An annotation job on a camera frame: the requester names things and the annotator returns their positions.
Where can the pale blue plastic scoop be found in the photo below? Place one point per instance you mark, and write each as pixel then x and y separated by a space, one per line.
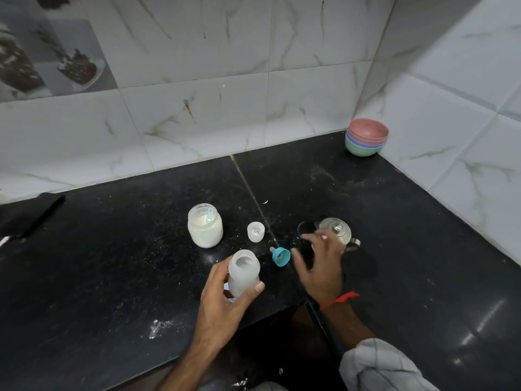
pixel 210 214

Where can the person's left hand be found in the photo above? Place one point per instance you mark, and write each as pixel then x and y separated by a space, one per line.
pixel 215 309

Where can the white powder spill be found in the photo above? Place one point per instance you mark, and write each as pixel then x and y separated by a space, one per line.
pixel 158 327

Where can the person's right hand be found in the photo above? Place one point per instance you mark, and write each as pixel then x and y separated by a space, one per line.
pixel 325 272

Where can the person's left thumb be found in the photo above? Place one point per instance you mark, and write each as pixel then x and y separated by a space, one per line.
pixel 250 293

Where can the purple plastic bowl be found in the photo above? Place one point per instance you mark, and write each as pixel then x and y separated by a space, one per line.
pixel 362 142

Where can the teal plastic funnel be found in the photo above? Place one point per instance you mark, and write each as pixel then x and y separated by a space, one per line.
pixel 281 257

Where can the person's left forearm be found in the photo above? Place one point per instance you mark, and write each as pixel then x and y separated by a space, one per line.
pixel 191 366

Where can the blue plastic bowl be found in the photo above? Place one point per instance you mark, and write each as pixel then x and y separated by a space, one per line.
pixel 360 145

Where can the red thread wristband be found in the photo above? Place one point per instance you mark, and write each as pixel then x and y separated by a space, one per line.
pixel 341 299

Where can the glass jar of white powder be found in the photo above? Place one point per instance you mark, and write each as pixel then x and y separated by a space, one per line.
pixel 204 230

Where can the person's right thumb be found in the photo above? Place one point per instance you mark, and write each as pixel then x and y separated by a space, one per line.
pixel 299 264

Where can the translucent baby bottle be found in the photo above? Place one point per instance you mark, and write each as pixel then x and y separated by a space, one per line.
pixel 243 272

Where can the small white bottle cap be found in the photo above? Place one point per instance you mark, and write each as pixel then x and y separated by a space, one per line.
pixel 256 232

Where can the steel kettle with lid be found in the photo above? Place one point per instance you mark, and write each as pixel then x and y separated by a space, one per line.
pixel 340 228

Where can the green plastic bowl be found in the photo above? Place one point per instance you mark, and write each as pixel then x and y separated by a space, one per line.
pixel 360 151

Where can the pink plastic bowl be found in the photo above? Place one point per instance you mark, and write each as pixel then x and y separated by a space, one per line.
pixel 368 130

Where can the person's right forearm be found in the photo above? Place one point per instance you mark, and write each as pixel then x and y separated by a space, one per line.
pixel 366 354

